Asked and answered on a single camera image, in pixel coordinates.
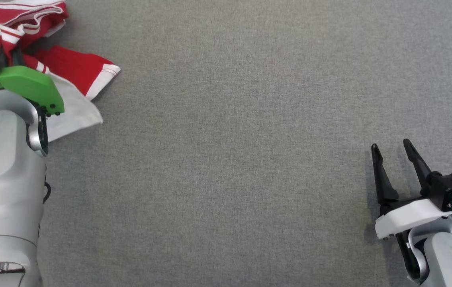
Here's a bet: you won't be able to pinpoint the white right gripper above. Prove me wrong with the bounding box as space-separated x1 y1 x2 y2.
371 139 452 240

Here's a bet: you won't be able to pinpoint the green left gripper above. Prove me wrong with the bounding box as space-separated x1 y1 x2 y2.
0 45 65 117

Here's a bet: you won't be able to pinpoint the red basketball jersey white sleeves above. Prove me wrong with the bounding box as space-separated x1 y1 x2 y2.
0 0 104 143

